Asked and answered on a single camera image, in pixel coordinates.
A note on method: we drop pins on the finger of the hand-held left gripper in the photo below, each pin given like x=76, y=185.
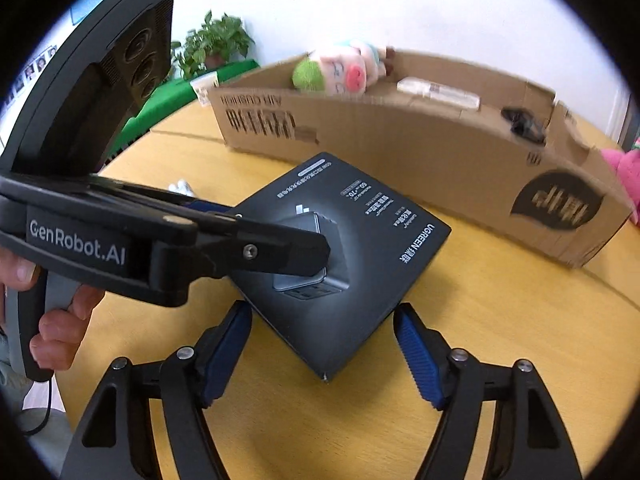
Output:
x=205, y=206
x=260, y=252

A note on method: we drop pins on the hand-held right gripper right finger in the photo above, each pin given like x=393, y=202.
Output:
x=417, y=360

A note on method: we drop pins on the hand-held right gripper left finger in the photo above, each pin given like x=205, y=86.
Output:
x=227, y=355

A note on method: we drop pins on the black charger packaging box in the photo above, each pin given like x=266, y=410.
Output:
x=350, y=310

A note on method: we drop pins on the long brown cardboard box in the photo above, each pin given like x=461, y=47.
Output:
x=425, y=150

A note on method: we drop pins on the wooden desktop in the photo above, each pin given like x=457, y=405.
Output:
x=500, y=310

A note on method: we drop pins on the person's left hand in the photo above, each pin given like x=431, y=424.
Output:
x=55, y=332

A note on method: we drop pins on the white crumpled paper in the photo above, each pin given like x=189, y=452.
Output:
x=182, y=187

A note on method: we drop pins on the leaf print paper cup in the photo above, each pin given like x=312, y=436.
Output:
x=205, y=90

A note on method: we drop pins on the large potted green plant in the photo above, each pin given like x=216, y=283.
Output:
x=215, y=40

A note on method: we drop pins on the pink pig plush toy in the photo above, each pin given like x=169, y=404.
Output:
x=345, y=70

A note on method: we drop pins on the person's grey trousers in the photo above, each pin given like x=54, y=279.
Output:
x=12, y=385

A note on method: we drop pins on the clear plastic box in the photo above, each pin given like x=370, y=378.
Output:
x=440, y=91

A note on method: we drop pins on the small black device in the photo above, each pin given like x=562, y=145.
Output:
x=522, y=122

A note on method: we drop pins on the pink and teal plush toy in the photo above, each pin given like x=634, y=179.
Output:
x=625, y=170

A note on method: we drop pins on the row of wall photos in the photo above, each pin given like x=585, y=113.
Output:
x=37, y=65

